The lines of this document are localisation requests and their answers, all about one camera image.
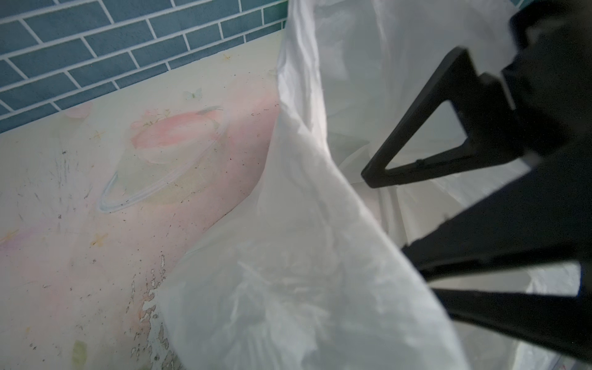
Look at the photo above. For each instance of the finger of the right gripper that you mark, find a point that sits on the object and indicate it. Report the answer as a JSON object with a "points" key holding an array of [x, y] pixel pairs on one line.
{"points": [[543, 217]]}

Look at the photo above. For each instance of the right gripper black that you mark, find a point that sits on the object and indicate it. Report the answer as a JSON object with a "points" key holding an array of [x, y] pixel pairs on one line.
{"points": [[550, 85]]}

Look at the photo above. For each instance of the white plastic bag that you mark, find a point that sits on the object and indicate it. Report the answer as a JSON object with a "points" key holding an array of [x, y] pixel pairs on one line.
{"points": [[307, 274]]}

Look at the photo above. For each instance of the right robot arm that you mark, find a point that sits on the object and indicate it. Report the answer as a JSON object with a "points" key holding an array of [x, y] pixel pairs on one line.
{"points": [[559, 323]]}

